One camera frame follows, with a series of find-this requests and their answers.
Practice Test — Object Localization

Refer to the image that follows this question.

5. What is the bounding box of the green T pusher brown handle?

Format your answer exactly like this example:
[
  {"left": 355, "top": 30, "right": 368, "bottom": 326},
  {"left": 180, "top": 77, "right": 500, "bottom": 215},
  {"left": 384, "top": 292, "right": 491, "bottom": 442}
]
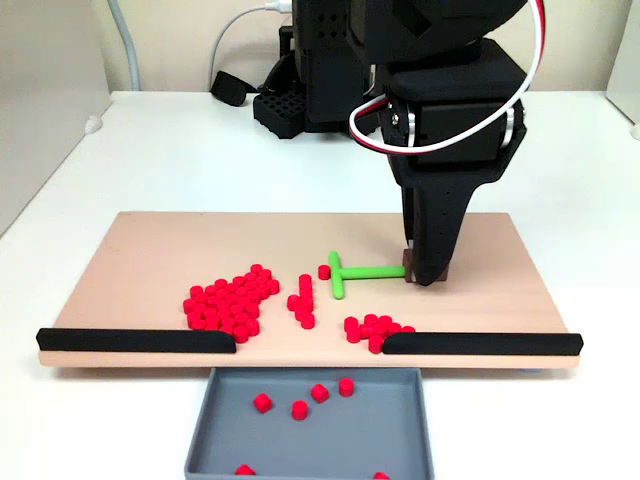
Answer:
[{"left": 327, "top": 248, "right": 450, "bottom": 300}]

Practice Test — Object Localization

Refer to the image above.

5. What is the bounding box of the white box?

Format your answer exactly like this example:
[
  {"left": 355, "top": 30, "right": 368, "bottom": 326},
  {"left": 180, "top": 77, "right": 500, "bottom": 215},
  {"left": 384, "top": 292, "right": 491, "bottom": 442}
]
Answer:
[{"left": 606, "top": 0, "right": 640, "bottom": 126}]

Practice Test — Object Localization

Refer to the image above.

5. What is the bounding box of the black table clamp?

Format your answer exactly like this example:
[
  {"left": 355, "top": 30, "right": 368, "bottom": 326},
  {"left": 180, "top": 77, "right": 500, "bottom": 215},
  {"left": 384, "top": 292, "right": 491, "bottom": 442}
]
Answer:
[{"left": 209, "top": 69, "right": 261, "bottom": 109}]

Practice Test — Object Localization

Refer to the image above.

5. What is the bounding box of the grey square tray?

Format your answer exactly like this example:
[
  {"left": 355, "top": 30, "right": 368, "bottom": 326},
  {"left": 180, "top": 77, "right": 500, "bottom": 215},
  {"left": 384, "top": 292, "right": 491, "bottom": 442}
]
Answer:
[{"left": 183, "top": 367, "right": 436, "bottom": 480}]

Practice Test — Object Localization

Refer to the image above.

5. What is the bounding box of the beige rectangular board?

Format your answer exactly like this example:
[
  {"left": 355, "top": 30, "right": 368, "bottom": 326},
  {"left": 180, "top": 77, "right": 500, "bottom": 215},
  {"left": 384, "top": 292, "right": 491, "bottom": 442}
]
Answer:
[{"left": 38, "top": 211, "right": 582, "bottom": 371}]

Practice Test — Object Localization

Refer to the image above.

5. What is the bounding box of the black guide rail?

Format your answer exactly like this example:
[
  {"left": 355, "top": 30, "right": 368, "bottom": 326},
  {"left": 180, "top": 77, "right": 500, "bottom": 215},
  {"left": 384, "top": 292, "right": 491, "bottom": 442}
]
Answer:
[
  {"left": 35, "top": 327, "right": 237, "bottom": 355},
  {"left": 382, "top": 330, "right": 584, "bottom": 357}
]

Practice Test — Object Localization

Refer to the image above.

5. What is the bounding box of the white USB cable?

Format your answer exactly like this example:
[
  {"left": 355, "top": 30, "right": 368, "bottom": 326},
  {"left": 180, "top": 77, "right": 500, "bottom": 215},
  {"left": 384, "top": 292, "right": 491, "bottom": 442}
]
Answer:
[{"left": 207, "top": 0, "right": 294, "bottom": 94}]

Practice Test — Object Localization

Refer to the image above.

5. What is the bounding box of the grey hose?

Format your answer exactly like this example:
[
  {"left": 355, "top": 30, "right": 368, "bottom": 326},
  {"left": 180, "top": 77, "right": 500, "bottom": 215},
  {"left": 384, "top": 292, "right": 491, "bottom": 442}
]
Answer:
[{"left": 107, "top": 0, "right": 142, "bottom": 92}]

